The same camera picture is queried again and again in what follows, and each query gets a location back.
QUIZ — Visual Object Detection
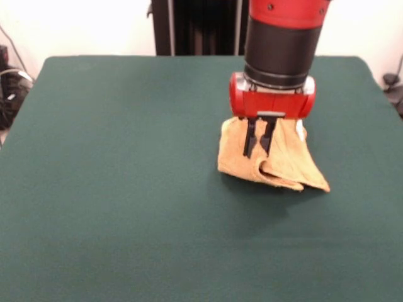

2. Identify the dark green table cloth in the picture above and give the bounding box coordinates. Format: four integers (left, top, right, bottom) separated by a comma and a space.
0, 55, 403, 302

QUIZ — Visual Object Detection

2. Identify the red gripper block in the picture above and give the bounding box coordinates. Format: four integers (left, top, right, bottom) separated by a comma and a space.
229, 72, 317, 158

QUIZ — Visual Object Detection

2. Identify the tan terry towel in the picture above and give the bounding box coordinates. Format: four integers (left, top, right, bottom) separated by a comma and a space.
217, 116, 331, 193

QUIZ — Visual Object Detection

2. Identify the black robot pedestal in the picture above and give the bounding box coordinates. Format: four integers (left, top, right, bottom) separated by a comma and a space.
146, 0, 253, 57

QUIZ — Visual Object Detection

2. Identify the grey cable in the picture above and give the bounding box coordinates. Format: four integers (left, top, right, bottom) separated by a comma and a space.
0, 24, 34, 84

